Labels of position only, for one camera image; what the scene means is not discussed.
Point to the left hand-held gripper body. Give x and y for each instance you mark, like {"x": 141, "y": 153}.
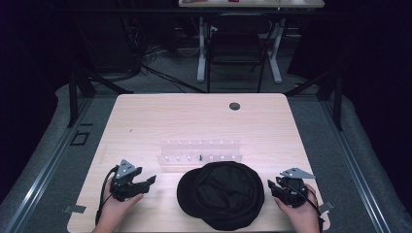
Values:
{"x": 124, "y": 181}

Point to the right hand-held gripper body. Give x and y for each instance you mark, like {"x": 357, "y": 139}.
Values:
{"x": 293, "y": 189}

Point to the black cap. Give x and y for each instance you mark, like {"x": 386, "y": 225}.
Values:
{"x": 223, "y": 195}

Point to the person's right hand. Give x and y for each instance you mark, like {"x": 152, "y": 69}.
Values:
{"x": 302, "y": 215}

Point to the person's left hand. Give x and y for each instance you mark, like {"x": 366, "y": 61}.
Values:
{"x": 115, "y": 210}

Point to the grey tape tab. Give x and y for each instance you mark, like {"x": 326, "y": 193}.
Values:
{"x": 74, "y": 209}
{"x": 327, "y": 207}

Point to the small black peg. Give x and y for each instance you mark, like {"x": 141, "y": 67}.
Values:
{"x": 200, "y": 157}

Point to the clear acrylic rack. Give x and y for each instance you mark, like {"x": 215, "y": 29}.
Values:
{"x": 199, "y": 152}

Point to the grey table grommet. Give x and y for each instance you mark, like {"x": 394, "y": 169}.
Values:
{"x": 234, "y": 106}

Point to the black chair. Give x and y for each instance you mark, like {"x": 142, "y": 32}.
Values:
{"x": 236, "y": 42}

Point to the white desk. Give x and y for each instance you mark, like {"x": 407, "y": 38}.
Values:
{"x": 252, "y": 4}

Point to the metal floor rail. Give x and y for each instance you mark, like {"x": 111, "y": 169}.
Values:
{"x": 42, "y": 181}
{"x": 359, "y": 181}

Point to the black metal frame stand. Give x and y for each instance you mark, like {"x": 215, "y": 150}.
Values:
{"x": 336, "y": 97}
{"x": 74, "y": 97}

